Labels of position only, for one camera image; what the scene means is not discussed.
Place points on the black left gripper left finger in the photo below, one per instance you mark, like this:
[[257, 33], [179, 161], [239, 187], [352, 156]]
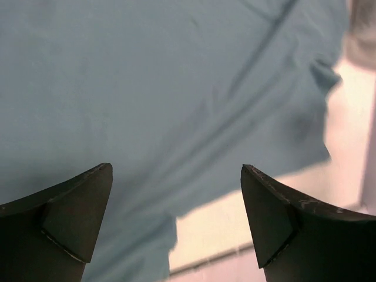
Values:
[[51, 235]]

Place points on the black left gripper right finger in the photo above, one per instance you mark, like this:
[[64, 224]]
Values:
[[298, 238]]

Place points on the teal blue t-shirt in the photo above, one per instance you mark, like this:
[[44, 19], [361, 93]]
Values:
[[176, 95]]

